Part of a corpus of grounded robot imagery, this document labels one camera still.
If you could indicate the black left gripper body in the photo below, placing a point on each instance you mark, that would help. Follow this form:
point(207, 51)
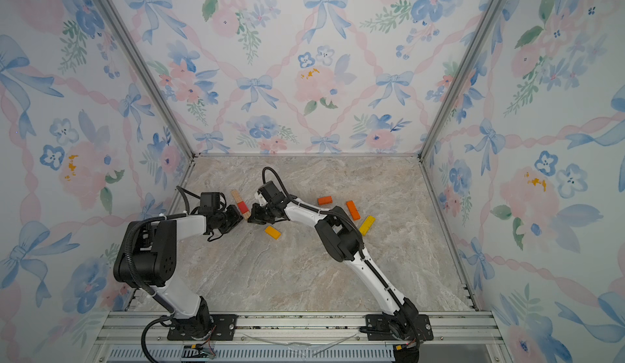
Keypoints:
point(229, 220)

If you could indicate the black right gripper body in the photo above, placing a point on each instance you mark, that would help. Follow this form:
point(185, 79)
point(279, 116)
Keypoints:
point(264, 214)

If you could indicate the yellow rectangular block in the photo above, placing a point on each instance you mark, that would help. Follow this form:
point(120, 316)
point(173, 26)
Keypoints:
point(272, 232)

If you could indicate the red rectangular block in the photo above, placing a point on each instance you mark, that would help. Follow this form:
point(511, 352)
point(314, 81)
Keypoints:
point(243, 208)

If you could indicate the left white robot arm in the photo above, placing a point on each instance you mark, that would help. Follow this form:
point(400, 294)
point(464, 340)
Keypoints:
point(147, 260)

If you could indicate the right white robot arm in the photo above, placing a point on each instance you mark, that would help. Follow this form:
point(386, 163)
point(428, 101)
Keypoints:
point(344, 243)

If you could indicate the orange short block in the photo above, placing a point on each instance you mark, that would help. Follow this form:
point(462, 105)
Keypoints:
point(325, 200)

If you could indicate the orange long block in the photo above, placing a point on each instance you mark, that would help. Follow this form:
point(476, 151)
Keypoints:
point(353, 211)

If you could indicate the yellow long block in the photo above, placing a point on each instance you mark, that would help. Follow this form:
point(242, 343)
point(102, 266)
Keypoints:
point(367, 225)

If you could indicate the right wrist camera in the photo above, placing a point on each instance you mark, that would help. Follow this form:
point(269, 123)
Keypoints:
point(268, 194)

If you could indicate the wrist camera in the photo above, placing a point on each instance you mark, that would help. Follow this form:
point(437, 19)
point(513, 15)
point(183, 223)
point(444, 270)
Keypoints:
point(211, 203)
point(268, 194)

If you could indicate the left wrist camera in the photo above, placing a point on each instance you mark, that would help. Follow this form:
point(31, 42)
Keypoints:
point(211, 203)

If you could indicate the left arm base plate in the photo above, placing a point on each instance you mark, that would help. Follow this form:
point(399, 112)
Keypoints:
point(219, 327)

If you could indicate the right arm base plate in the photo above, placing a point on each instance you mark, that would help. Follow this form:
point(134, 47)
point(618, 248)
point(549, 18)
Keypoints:
point(382, 327)

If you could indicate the aluminium corner post left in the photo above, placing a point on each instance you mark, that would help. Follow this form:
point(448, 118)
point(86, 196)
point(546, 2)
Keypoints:
point(139, 65)

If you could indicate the aluminium corner post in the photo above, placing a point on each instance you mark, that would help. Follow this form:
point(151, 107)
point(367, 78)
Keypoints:
point(139, 65)
point(471, 55)

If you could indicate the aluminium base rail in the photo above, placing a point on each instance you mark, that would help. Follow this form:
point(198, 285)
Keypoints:
point(302, 337)

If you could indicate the aluminium corner post right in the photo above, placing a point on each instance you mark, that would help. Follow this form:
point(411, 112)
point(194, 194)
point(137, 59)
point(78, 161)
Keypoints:
point(471, 55)

